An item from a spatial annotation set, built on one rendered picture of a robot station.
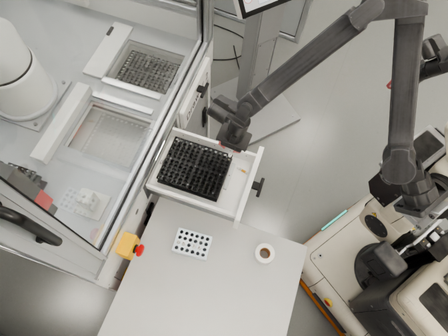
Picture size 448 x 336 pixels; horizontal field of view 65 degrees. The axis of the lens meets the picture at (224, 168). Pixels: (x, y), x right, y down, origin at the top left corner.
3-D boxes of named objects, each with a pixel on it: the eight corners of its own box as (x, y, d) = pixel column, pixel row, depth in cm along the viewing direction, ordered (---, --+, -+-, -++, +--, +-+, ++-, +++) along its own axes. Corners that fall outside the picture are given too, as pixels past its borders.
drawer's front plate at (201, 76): (209, 75, 151) (210, 57, 141) (185, 129, 140) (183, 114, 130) (206, 73, 152) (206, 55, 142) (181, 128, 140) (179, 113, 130)
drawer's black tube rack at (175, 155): (231, 163, 133) (233, 155, 127) (216, 205, 125) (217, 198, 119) (177, 144, 135) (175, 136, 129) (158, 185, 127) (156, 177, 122)
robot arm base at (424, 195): (422, 219, 87) (453, 193, 91) (413, 191, 85) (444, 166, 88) (393, 211, 95) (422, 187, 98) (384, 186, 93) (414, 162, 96)
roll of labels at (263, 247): (272, 245, 128) (274, 243, 124) (273, 265, 125) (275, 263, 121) (253, 245, 128) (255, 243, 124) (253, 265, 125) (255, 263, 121)
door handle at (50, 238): (70, 239, 67) (23, 208, 49) (63, 253, 66) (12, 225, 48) (47, 231, 67) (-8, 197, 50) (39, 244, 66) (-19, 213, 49)
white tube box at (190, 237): (212, 239, 128) (212, 236, 124) (205, 261, 124) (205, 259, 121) (179, 230, 129) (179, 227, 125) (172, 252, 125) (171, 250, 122)
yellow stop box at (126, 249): (143, 241, 118) (139, 236, 112) (133, 261, 116) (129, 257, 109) (129, 236, 119) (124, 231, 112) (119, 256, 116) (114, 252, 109)
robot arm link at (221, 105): (253, 108, 94) (263, 97, 101) (217, 85, 95) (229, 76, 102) (234, 141, 101) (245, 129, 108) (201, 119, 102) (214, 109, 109)
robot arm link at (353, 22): (391, 12, 71) (392, 5, 79) (374, -12, 70) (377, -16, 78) (243, 124, 97) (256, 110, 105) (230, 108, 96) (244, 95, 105)
